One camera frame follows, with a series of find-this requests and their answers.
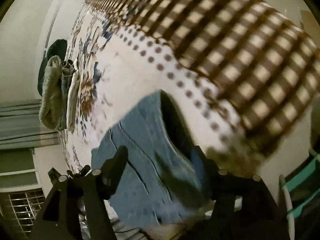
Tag blue denim jeans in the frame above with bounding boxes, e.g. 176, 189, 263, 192
91, 90, 209, 228

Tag teal white rack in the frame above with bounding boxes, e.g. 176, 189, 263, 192
279, 149, 319, 239

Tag grey fleece folded garment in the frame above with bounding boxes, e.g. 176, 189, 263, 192
39, 57, 62, 129

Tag green striped curtain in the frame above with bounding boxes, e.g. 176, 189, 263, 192
0, 99, 59, 150

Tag floral bed sheet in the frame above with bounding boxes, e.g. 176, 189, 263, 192
60, 0, 319, 177

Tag white bed headboard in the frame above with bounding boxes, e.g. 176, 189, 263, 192
36, 0, 92, 61

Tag window with frame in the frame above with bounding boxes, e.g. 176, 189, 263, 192
1, 148, 45, 239

